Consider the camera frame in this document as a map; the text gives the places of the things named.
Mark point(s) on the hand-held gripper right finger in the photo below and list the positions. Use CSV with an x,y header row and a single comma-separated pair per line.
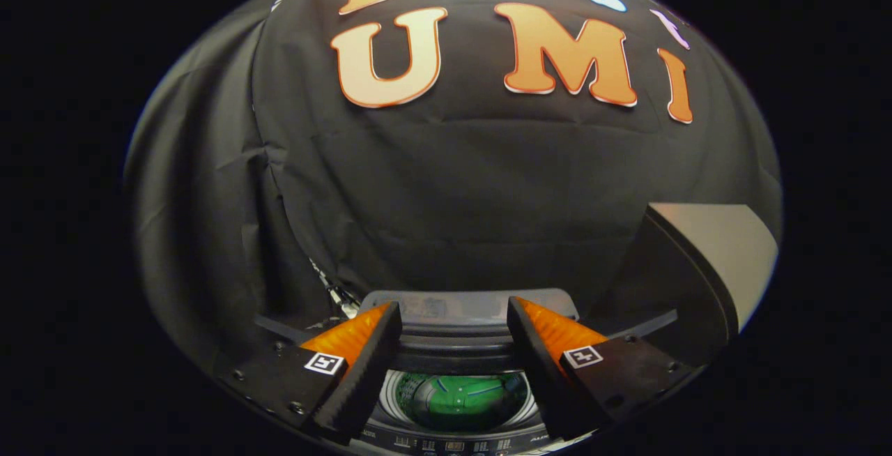
x,y
540,372

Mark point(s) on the green polo shirt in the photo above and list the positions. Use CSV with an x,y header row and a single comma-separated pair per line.
x,y
460,400

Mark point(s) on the dark grey washing machine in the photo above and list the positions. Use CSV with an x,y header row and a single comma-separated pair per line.
x,y
418,440

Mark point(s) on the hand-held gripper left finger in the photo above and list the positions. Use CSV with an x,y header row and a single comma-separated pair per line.
x,y
366,379

